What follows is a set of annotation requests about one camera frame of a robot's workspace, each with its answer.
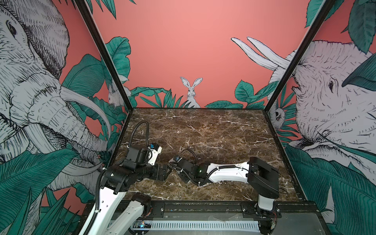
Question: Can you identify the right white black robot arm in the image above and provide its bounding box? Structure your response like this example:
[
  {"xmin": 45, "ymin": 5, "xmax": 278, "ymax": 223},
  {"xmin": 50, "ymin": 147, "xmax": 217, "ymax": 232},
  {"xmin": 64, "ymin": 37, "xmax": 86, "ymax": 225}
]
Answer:
[{"xmin": 169, "ymin": 156, "xmax": 280, "ymax": 217}]

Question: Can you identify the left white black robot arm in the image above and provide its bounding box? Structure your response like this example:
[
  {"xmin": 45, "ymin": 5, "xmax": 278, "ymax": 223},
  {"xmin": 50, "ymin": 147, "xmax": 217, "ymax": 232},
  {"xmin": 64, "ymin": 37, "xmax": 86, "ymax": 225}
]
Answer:
[{"xmin": 79, "ymin": 143, "xmax": 171, "ymax": 235}]

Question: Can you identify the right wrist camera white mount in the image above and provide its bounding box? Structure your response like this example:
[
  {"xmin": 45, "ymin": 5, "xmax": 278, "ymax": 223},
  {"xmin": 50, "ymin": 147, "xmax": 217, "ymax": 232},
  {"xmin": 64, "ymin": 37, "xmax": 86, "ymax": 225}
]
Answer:
[{"xmin": 168, "ymin": 156, "xmax": 181, "ymax": 164}]

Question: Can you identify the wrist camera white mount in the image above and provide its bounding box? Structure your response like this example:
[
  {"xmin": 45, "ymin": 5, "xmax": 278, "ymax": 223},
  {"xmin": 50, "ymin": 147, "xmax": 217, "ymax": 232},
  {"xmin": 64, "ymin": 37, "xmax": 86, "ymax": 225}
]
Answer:
[
  {"xmin": 168, "ymin": 156, "xmax": 181, "ymax": 164},
  {"xmin": 147, "ymin": 143, "xmax": 162, "ymax": 165}
]

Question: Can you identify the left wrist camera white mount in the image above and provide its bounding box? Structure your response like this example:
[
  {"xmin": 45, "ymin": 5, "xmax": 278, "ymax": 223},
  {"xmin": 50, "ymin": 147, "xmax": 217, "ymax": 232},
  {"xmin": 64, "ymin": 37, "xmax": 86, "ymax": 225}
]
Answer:
[{"xmin": 147, "ymin": 143, "xmax": 162, "ymax": 165}]

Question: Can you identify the black right camera cable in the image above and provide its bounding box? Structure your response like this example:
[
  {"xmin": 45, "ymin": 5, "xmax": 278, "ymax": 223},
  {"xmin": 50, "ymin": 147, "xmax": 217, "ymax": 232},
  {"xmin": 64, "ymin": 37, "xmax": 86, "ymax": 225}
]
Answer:
[{"xmin": 180, "ymin": 148, "xmax": 199, "ymax": 165}]

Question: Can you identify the black camera cable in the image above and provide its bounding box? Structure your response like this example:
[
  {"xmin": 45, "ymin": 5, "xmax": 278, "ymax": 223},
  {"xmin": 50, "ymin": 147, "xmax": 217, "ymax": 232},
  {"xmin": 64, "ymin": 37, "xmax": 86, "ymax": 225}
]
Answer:
[
  {"xmin": 128, "ymin": 120, "xmax": 150, "ymax": 149},
  {"xmin": 180, "ymin": 148, "xmax": 199, "ymax": 165}
]

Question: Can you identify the black left camera cable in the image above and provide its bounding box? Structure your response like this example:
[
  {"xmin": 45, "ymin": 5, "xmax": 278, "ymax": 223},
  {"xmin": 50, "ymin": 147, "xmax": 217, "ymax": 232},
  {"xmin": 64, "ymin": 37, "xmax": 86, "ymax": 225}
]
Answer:
[{"xmin": 128, "ymin": 120, "xmax": 150, "ymax": 149}]

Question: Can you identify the white vented cable duct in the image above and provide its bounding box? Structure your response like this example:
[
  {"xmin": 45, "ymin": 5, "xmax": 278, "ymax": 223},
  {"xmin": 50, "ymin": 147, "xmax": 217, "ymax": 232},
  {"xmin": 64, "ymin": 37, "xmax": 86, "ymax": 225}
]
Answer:
[{"xmin": 130, "ymin": 220, "xmax": 260, "ymax": 232}]

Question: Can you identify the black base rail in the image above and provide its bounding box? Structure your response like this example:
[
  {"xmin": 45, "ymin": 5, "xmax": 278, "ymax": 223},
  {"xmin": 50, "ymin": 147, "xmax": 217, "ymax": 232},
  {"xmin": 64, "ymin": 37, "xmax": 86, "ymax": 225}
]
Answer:
[{"xmin": 85, "ymin": 200, "xmax": 319, "ymax": 221}]

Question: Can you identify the left black frame post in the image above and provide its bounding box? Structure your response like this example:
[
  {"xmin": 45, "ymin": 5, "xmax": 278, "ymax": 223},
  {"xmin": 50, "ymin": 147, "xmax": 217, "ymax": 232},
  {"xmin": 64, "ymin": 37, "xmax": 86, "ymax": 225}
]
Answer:
[{"xmin": 73, "ymin": 0, "xmax": 133, "ymax": 112}]

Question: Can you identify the black frame post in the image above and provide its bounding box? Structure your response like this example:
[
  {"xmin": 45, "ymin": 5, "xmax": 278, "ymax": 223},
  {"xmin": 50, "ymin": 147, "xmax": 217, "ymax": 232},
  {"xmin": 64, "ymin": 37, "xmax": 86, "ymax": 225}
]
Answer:
[
  {"xmin": 73, "ymin": 0, "xmax": 133, "ymax": 112},
  {"xmin": 264, "ymin": 0, "xmax": 336, "ymax": 112}
]

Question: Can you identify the right black frame post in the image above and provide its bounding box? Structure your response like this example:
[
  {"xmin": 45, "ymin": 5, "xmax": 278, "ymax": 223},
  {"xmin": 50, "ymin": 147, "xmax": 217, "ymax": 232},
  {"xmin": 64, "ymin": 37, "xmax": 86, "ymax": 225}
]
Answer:
[{"xmin": 264, "ymin": 0, "xmax": 336, "ymax": 112}]

